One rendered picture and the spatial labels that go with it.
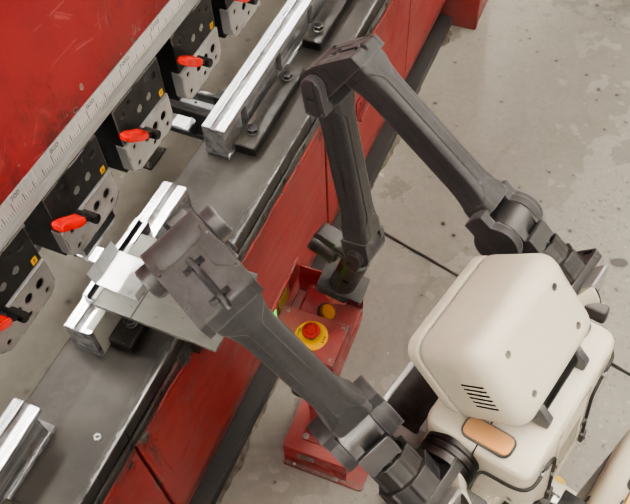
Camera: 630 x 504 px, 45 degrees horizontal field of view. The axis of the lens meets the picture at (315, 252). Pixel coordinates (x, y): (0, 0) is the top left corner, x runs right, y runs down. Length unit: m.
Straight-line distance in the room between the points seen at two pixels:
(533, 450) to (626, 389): 1.53
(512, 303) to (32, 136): 0.71
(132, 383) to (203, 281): 0.78
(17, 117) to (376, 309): 1.69
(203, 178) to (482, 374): 1.02
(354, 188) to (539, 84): 2.08
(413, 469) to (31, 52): 0.77
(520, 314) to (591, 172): 2.10
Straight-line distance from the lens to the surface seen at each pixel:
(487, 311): 1.01
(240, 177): 1.80
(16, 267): 1.24
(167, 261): 0.81
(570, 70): 3.46
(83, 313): 1.55
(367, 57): 1.19
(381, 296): 2.62
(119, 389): 1.56
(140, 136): 1.35
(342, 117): 1.27
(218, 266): 0.79
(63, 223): 1.23
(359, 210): 1.39
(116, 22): 1.29
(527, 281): 1.03
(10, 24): 1.10
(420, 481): 1.06
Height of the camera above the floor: 2.24
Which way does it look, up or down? 55 degrees down
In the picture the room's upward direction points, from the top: 4 degrees counter-clockwise
